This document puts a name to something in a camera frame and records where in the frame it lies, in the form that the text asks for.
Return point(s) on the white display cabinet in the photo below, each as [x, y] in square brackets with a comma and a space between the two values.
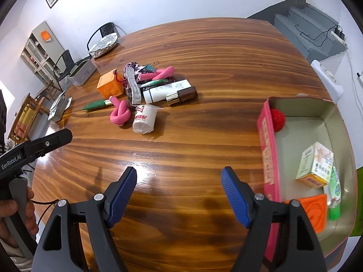
[43, 58]

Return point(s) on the person's left hand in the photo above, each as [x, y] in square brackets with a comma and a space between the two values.
[18, 221]

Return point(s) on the large silver metal clip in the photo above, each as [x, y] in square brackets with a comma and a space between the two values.
[133, 92]

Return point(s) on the white power strip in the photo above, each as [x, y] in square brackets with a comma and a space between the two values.
[338, 34]

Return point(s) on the green clear bottle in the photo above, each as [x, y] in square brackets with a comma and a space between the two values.
[333, 192]

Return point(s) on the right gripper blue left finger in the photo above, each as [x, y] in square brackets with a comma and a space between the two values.
[118, 195]

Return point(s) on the brown gold lipstick box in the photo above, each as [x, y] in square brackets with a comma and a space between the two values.
[183, 95]

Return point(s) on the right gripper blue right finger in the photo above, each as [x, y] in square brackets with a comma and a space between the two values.
[239, 195]

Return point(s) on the pink leopard drawstring pouch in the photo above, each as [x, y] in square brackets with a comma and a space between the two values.
[138, 69]

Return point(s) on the orange sticker on cabinet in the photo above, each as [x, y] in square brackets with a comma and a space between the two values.
[45, 35]

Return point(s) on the white cylindrical tube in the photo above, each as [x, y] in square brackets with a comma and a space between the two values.
[160, 93]

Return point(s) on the foil tray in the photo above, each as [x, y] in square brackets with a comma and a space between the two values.
[104, 45]

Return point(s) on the grey rectangular tin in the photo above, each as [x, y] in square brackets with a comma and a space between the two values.
[81, 72]

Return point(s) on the orange cube box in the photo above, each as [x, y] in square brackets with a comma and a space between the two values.
[110, 84]

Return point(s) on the pink foam twist roller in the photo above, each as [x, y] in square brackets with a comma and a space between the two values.
[121, 112]

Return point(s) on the green binder clip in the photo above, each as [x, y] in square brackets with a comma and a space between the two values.
[151, 68]

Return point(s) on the red ball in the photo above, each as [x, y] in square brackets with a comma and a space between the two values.
[278, 120]

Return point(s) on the white paper cup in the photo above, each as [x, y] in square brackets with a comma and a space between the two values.
[144, 120]

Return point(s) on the green tube gold cap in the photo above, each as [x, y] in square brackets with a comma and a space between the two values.
[97, 105]

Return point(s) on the wooden chair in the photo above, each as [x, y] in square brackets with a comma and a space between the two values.
[26, 116]

